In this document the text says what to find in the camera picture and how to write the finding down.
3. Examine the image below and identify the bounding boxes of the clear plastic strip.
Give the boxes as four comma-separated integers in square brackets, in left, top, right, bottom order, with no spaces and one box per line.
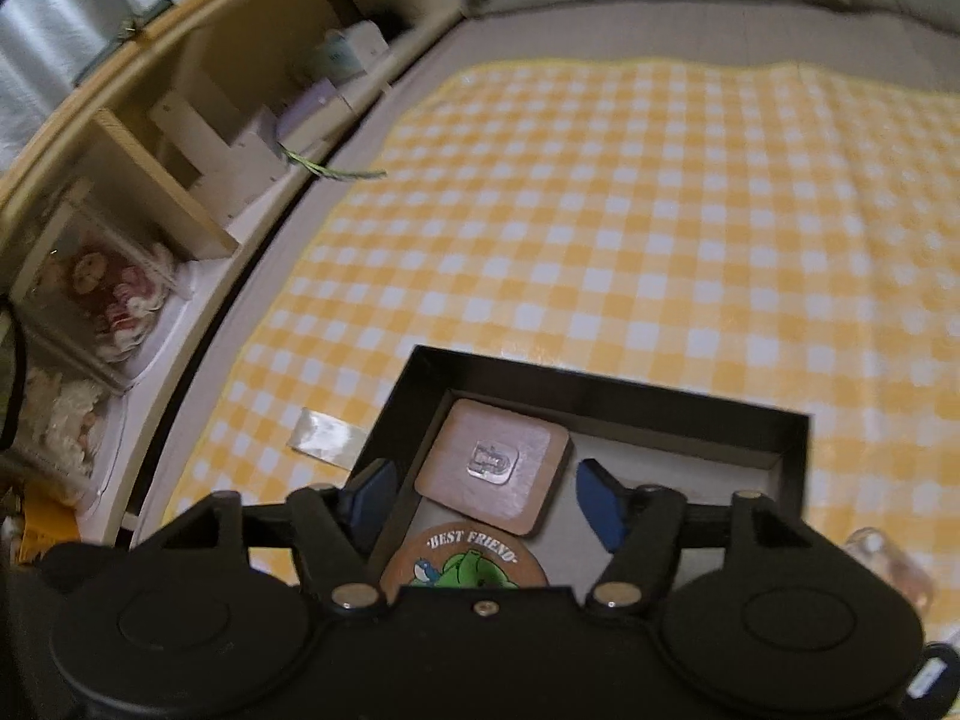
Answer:
[289,406,368,470]

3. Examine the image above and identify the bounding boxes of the clear glass container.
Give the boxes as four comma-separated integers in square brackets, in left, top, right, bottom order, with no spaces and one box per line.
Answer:
[846,527,938,616]

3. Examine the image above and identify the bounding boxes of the white tissue box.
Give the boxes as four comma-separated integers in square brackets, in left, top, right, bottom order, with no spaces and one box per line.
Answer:
[311,19,395,83]

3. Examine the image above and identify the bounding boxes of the clear plastic hook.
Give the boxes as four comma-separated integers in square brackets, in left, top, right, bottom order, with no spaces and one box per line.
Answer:
[466,441,520,482]

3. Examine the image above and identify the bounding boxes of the purple book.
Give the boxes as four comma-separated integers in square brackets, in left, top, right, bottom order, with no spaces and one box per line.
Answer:
[277,79,361,147]

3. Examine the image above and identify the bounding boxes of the black cardboard box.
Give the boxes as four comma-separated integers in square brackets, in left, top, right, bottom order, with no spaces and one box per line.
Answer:
[341,345,812,593]

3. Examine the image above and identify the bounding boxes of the square wooden coaster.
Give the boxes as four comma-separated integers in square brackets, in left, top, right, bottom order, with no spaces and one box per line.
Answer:
[415,399,575,539]

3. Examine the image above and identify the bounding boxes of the glass jar with black lid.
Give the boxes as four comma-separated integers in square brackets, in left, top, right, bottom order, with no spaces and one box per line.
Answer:
[906,641,960,707]

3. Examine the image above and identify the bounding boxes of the green ribbon bookmark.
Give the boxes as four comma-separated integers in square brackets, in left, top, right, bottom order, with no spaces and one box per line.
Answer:
[281,146,387,182]

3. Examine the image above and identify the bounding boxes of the white wooden stand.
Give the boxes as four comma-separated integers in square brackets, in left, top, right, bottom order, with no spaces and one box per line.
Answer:
[148,86,290,230]

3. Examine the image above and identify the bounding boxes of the doll in red dress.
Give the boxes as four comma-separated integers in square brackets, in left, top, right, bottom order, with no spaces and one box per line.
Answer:
[45,247,162,361]

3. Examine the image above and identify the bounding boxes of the round coaster with green print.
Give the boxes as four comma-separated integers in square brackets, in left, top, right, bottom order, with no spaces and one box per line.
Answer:
[379,521,550,593]

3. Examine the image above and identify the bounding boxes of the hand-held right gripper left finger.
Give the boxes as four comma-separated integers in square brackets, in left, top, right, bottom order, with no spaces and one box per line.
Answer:
[142,457,397,610]

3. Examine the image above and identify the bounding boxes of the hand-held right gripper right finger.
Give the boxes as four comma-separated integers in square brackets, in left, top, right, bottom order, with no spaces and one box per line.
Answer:
[576,457,826,614]

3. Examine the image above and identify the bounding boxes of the yellow checkered blanket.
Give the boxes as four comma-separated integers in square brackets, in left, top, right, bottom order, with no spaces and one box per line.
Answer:
[146,60,960,616]

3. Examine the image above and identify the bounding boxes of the clear display case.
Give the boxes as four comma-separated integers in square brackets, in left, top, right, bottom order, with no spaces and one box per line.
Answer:
[11,180,188,395]

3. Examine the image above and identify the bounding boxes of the doll in white dress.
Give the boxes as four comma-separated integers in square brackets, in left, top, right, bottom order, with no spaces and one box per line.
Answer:
[22,379,106,481]

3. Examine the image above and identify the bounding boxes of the wooden headboard shelf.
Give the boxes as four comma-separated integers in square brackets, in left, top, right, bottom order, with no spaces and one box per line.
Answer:
[0,0,466,548]

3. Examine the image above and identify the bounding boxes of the yellow box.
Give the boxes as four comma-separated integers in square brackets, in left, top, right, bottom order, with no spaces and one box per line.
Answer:
[16,484,57,563]

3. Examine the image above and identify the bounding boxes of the grey curtain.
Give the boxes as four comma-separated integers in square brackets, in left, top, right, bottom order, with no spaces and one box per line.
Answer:
[0,0,218,158]

